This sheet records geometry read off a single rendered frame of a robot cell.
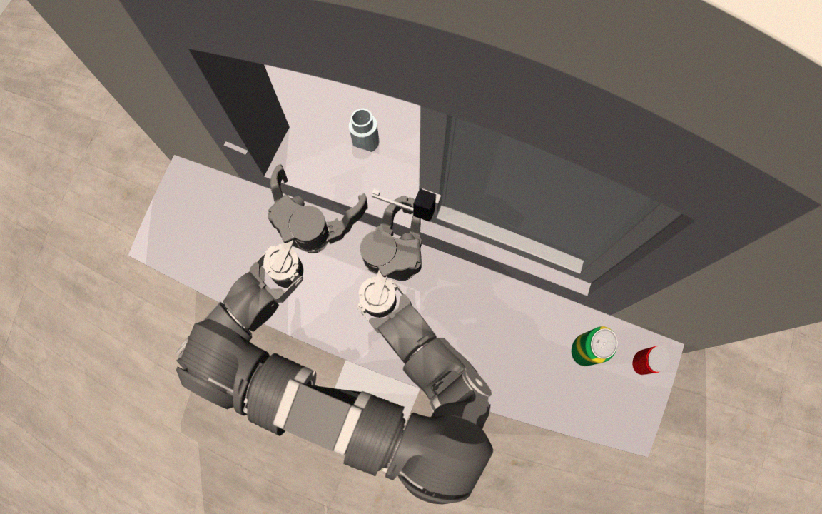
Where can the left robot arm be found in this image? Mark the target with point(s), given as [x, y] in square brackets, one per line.
[213, 351]

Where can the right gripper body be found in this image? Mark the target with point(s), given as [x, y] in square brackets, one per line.
[389, 257]

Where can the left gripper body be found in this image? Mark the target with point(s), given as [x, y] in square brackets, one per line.
[300, 226]

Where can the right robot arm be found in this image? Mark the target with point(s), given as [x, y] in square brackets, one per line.
[441, 454]

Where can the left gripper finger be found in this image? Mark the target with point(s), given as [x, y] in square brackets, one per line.
[276, 178]
[338, 228]

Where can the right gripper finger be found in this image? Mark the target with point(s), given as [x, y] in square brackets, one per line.
[415, 222]
[389, 214]

